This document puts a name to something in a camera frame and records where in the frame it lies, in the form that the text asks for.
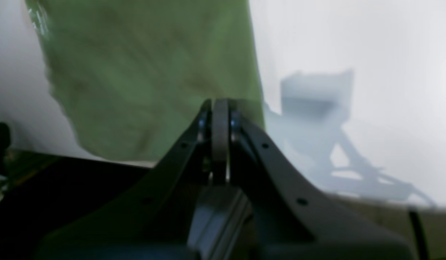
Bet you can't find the green t-shirt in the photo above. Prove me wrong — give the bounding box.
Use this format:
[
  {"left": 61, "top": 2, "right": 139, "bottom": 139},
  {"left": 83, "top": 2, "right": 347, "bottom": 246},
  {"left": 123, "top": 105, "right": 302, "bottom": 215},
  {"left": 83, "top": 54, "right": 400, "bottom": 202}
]
[{"left": 25, "top": 0, "right": 264, "bottom": 161}]

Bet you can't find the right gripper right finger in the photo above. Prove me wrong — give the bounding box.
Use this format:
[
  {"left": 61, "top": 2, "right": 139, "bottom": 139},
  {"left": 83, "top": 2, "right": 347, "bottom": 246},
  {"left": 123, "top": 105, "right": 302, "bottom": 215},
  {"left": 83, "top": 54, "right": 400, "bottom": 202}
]
[{"left": 228, "top": 100, "right": 414, "bottom": 260}]

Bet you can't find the black table leg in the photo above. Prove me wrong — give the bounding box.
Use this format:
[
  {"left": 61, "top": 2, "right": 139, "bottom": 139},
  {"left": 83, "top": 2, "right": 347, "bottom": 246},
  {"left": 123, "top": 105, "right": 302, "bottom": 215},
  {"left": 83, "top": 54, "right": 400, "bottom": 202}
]
[{"left": 408, "top": 209, "right": 430, "bottom": 260}]

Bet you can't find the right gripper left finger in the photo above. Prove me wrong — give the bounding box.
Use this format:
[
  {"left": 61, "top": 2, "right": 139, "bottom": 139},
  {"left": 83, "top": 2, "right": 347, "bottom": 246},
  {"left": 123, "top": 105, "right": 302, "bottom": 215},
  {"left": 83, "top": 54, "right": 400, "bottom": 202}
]
[{"left": 34, "top": 99, "right": 229, "bottom": 260}]

